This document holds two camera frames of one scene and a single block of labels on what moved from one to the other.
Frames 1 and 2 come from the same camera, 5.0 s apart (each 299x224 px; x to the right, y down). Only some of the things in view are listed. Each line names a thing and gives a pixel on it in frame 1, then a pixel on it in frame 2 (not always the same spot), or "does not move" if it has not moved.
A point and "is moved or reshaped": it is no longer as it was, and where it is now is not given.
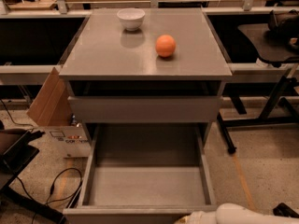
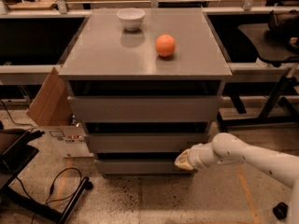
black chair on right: [277, 43] does not move
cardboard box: [52, 105] does not move
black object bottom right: [283, 210] does not move
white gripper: [199, 218] → [195, 157]
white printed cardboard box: [71, 141] does not move
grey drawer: [144, 174] is moved or reshaped
